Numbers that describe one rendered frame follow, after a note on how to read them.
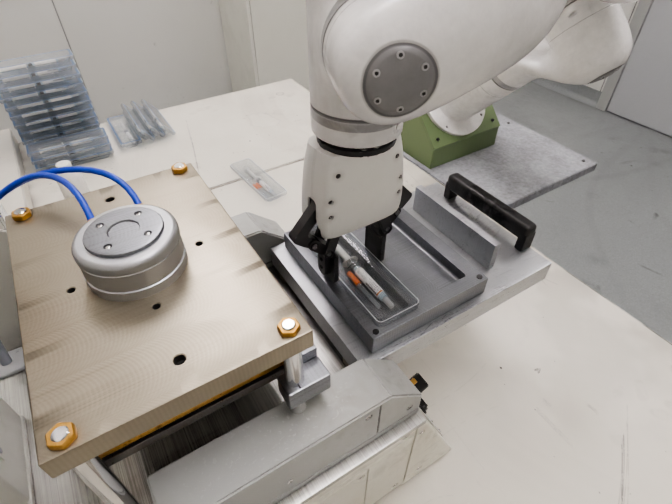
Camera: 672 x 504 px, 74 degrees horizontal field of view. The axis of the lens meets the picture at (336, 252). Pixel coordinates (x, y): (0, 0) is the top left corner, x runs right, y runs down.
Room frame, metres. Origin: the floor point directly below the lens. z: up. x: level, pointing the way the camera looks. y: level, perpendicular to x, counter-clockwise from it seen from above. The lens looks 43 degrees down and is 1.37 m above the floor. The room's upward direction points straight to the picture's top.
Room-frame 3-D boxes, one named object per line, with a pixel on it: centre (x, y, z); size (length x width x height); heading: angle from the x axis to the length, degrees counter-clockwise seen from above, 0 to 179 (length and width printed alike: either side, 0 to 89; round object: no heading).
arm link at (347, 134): (0.38, -0.02, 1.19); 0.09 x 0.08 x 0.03; 122
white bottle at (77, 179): (0.78, 0.55, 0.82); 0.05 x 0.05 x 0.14
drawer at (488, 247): (0.43, -0.10, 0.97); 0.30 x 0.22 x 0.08; 122
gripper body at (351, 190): (0.38, -0.02, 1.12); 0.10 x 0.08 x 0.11; 122
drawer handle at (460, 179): (0.50, -0.21, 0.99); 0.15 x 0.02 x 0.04; 32
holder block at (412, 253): (0.40, -0.05, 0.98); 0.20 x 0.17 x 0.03; 32
